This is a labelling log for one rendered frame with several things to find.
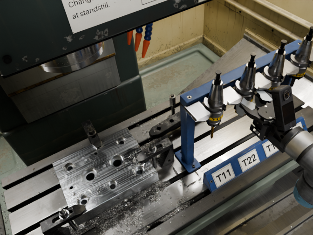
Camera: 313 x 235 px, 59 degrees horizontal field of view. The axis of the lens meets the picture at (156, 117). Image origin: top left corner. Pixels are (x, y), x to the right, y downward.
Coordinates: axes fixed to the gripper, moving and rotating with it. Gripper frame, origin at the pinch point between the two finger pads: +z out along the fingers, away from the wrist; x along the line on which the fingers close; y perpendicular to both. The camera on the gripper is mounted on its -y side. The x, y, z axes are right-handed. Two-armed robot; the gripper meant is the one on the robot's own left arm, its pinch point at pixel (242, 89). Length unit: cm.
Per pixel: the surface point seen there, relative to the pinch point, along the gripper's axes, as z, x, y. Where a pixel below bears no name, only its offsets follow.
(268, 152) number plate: -10.0, 9.3, 26.9
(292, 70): -2.9, 16.1, -2.2
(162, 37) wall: 97, 27, 42
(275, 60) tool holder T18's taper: -1.2, 9.1, -7.6
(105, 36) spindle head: -6, -39, -35
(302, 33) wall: 25, 59, 14
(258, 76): 0.6, 6.0, -1.9
